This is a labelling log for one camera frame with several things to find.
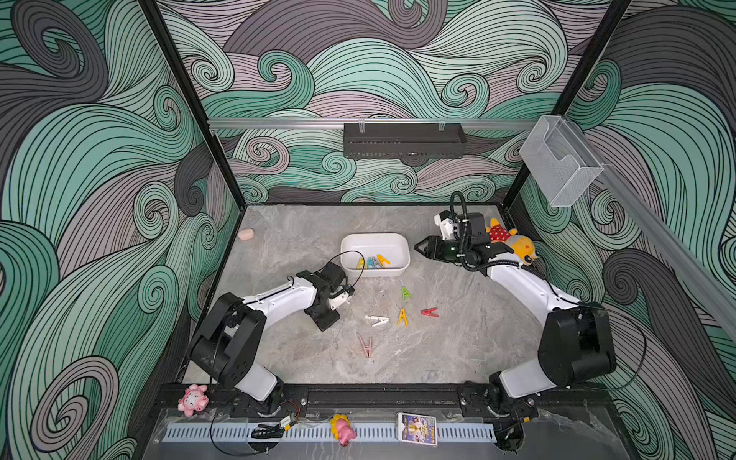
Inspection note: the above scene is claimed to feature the white slotted cable duct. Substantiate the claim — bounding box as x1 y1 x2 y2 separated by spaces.
160 422 496 444

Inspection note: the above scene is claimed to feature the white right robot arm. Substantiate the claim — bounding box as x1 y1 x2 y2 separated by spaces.
414 236 617 416

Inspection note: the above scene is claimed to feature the orange clothespin centre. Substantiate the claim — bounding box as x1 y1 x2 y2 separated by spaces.
397 309 408 327

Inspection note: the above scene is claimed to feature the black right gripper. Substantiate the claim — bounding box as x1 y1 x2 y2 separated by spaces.
414 236 471 263

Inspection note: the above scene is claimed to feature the aluminium rail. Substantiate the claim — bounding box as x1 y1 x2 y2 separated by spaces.
207 117 537 131
570 123 735 338

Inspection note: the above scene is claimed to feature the black wall tray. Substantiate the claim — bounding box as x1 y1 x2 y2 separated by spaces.
343 124 468 165

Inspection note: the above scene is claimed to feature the pink yellow plush toy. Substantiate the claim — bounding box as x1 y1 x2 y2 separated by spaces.
330 414 358 447

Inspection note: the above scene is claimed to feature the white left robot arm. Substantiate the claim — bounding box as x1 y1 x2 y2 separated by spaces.
187 262 355 414

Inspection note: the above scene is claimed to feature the pink clothespin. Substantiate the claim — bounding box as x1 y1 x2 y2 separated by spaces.
357 333 374 358

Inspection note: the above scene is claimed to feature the black corner frame post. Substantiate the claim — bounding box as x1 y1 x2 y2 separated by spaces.
137 0 249 209
500 0 632 212

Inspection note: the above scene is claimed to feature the clear plastic wall bin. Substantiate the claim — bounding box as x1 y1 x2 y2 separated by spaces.
519 115 604 208

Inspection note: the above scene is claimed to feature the black corner frame post left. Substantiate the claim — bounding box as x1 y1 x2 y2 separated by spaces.
137 0 249 209

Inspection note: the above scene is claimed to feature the aluminium rail right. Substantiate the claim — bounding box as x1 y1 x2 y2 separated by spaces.
570 123 735 338

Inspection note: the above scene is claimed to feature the white plastic storage box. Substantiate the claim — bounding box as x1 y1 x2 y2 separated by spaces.
339 233 411 278

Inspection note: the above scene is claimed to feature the playing card box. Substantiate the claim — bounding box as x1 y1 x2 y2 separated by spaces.
396 412 438 447

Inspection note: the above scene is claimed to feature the black corner frame post right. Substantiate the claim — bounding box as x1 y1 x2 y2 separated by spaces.
500 0 632 212

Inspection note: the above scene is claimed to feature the aluminium rail back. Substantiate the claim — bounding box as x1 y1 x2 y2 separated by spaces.
207 117 537 131

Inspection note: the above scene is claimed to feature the pink pig plush toy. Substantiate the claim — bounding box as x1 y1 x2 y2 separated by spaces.
177 383 209 417

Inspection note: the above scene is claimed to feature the red clothespin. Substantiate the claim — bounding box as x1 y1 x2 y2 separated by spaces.
421 308 439 318

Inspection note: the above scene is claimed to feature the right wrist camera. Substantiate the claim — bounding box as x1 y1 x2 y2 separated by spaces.
434 211 458 241

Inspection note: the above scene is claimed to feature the pink eraser blob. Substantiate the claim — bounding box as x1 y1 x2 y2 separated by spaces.
238 228 255 242

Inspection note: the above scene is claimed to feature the yellow plush bear toy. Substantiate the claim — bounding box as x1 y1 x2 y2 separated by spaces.
486 218 538 266

